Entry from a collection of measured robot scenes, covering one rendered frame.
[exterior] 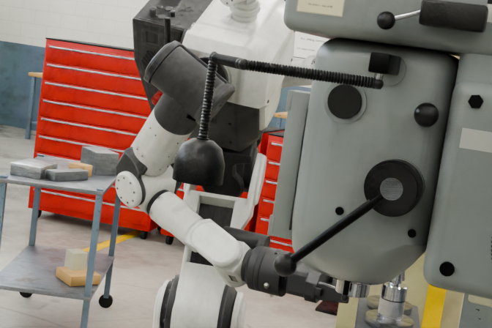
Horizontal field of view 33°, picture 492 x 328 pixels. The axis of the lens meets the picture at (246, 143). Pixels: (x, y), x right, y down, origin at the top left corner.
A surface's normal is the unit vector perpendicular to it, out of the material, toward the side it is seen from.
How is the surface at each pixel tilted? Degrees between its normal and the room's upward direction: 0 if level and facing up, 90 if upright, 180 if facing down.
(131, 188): 106
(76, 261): 90
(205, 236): 55
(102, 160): 90
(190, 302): 63
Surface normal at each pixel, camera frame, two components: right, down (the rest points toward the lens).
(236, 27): 0.05, -0.76
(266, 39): 0.70, -0.36
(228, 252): -0.22, -0.51
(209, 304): -0.04, -0.40
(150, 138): -0.67, 0.26
